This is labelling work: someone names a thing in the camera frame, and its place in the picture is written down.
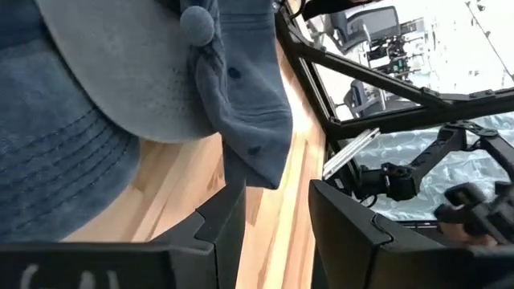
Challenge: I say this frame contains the silver aluminium extrusion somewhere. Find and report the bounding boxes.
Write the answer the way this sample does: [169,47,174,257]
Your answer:
[322,127,381,181]

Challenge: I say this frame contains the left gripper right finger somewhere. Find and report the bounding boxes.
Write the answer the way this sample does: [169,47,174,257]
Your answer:
[308,179,514,289]

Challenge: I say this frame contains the black equipment stand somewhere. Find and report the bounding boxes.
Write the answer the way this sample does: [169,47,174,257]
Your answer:
[367,34,422,79]

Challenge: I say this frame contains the black mesh office chair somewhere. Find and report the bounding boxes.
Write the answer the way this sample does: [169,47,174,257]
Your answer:
[328,6,402,55]

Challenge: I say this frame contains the slate grey cap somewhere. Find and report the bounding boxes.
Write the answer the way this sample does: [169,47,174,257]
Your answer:
[178,0,294,190]

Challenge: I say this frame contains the black aluminium rig frame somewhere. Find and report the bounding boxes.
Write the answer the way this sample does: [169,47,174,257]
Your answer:
[275,0,514,141]

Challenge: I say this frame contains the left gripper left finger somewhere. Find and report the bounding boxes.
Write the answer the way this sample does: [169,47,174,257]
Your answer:
[0,176,247,289]

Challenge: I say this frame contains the blue denim cap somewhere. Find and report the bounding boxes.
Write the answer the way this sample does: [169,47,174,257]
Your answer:
[0,0,141,244]

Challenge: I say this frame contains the light grey cap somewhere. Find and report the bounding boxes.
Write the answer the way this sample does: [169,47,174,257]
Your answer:
[34,0,220,145]

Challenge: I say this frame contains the grey office chair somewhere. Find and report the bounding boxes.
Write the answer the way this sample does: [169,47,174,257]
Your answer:
[343,79,389,120]

